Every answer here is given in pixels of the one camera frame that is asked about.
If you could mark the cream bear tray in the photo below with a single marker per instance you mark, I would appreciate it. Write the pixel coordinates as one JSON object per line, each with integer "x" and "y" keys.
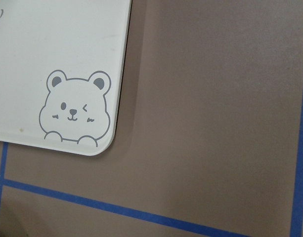
{"x": 61, "y": 68}

